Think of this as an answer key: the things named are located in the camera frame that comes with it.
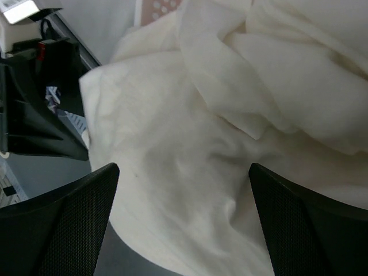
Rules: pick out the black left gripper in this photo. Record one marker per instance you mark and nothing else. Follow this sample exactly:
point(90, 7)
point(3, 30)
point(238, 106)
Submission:
point(28, 127)

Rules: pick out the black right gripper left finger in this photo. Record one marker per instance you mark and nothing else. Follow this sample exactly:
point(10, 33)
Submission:
point(59, 232)

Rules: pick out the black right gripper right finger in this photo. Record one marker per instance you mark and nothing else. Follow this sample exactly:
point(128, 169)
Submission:
point(307, 233)

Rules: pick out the cream white t shirt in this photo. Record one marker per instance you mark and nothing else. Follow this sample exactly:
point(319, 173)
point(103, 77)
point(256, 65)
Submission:
point(189, 102)

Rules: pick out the white perforated plastic basket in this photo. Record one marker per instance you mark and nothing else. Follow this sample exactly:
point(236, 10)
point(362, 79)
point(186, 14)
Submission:
point(148, 11)

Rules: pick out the slotted grey cable duct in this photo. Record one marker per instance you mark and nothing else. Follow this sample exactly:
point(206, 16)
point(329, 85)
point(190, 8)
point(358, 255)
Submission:
point(78, 122)

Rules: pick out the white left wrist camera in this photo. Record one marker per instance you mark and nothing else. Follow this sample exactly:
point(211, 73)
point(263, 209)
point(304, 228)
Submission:
point(19, 20)

